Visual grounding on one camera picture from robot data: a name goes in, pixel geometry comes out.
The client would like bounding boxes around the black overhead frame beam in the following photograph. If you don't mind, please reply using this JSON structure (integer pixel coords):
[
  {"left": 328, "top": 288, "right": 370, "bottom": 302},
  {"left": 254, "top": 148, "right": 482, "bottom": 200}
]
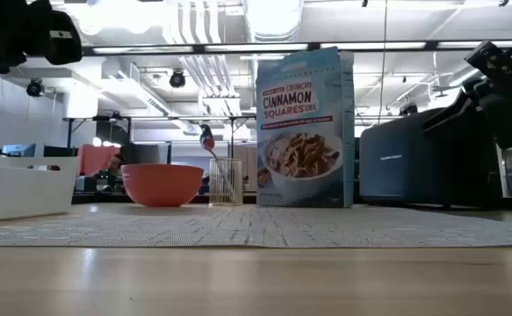
[{"left": 82, "top": 40, "right": 512, "bottom": 56}]

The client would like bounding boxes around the grey woven placemat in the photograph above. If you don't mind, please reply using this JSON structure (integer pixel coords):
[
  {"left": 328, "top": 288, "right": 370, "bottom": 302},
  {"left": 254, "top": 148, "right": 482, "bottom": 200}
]
[{"left": 0, "top": 202, "right": 512, "bottom": 248}]

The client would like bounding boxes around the black toaster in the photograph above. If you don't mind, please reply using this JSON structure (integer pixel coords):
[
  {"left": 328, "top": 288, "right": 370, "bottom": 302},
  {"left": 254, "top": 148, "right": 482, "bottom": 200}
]
[{"left": 359, "top": 107, "right": 502, "bottom": 208}]

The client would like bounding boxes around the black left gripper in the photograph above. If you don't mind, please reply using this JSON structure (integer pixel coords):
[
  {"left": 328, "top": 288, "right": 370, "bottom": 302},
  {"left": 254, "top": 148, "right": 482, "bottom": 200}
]
[{"left": 0, "top": 0, "right": 83, "bottom": 75}]

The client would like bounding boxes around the white plastic tray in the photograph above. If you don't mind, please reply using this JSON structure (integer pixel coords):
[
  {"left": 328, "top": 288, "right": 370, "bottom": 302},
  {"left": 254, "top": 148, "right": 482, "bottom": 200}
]
[{"left": 0, "top": 154, "right": 80, "bottom": 224}]

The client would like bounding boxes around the silver ventilation duct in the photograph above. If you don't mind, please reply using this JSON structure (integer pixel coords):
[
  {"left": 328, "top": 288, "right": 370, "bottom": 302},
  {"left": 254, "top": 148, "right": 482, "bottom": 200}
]
[{"left": 244, "top": 0, "right": 304, "bottom": 43}]

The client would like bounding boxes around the clear ribbed glass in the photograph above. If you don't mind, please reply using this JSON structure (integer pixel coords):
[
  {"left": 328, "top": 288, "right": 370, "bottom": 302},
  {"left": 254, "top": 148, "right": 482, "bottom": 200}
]
[{"left": 208, "top": 158, "right": 244, "bottom": 207}]

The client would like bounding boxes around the blue cinnamon squares cereal box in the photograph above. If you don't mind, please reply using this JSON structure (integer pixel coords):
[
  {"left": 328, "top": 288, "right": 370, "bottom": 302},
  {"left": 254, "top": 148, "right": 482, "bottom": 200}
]
[{"left": 256, "top": 47, "right": 356, "bottom": 209}]

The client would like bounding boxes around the background computer monitor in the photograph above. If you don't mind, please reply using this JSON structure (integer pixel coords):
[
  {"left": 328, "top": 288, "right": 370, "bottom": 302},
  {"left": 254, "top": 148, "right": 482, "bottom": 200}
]
[{"left": 1, "top": 143, "right": 37, "bottom": 158}]

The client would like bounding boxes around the black background rig frame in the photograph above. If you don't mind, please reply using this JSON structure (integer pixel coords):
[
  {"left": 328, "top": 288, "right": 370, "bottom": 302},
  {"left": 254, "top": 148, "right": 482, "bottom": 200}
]
[{"left": 61, "top": 114, "right": 256, "bottom": 153}]

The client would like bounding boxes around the grey partition panel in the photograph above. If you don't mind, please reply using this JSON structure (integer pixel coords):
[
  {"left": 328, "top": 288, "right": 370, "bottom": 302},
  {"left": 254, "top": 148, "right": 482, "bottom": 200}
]
[{"left": 121, "top": 142, "right": 171, "bottom": 166}]

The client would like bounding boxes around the orange bowl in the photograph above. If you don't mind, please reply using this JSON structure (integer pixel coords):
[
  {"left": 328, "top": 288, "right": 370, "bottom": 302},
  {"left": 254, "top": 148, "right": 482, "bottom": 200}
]
[{"left": 120, "top": 163, "right": 205, "bottom": 208}]

